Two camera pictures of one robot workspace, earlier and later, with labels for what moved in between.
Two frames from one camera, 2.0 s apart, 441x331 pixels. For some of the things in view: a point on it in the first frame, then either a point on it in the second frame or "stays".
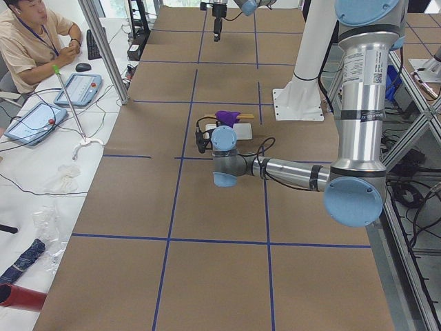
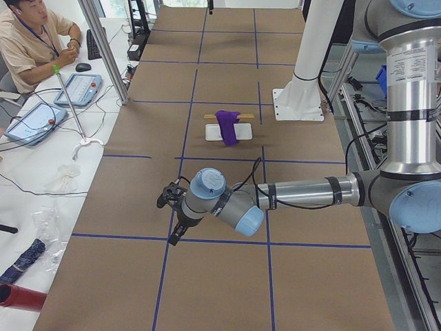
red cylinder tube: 16,296 stays
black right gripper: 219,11 to 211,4
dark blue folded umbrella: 37,248 stays
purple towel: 227,118 stays
